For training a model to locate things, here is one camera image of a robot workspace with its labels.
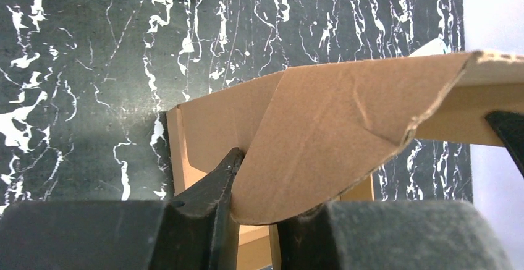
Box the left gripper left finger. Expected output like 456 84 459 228
1 148 244 269

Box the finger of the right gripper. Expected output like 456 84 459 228
484 111 523 175

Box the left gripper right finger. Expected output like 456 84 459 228
276 200 512 269

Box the brown cardboard box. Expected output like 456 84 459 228
166 49 524 270

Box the blue white packaged item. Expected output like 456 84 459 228
409 38 451 57

